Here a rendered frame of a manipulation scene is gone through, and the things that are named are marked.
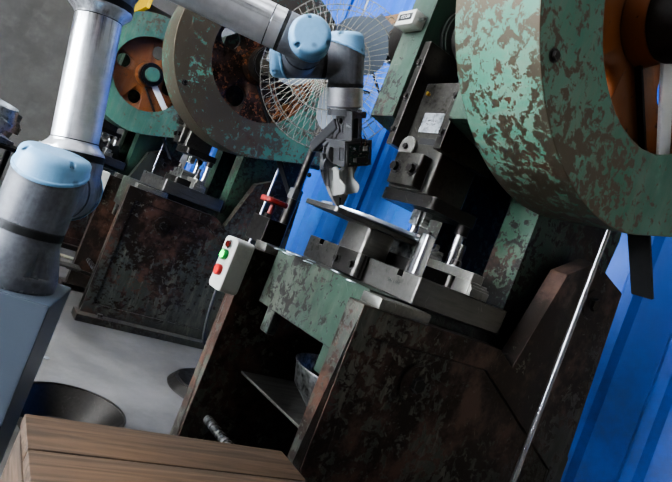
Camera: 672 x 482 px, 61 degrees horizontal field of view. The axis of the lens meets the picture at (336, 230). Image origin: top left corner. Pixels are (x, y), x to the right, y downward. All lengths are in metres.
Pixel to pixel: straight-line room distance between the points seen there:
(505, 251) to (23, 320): 1.06
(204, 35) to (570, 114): 1.81
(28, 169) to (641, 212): 1.10
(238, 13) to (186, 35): 1.49
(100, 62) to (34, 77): 6.53
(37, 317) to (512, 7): 0.88
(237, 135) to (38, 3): 5.42
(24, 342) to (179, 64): 1.69
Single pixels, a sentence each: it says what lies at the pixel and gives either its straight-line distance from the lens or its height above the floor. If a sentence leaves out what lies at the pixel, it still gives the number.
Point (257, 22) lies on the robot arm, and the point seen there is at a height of 1.01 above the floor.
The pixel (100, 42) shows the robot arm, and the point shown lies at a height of 0.89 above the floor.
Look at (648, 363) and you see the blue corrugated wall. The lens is 2.31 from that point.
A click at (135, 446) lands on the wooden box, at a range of 0.87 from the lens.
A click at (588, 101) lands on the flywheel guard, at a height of 1.08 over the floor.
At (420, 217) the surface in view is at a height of 0.84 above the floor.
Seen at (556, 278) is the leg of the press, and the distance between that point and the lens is 1.50.
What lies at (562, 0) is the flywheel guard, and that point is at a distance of 1.01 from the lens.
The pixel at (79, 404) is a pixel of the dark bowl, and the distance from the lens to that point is 1.80.
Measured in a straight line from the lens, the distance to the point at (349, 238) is 1.35.
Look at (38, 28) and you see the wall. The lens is 7.76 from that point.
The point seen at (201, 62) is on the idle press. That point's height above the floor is 1.21.
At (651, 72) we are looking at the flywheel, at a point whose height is 1.27.
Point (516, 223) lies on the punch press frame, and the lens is 1.50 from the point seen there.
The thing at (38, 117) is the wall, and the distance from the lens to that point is 7.72.
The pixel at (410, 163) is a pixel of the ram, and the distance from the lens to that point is 1.37.
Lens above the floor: 0.70
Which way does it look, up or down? 2 degrees up
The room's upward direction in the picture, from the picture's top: 21 degrees clockwise
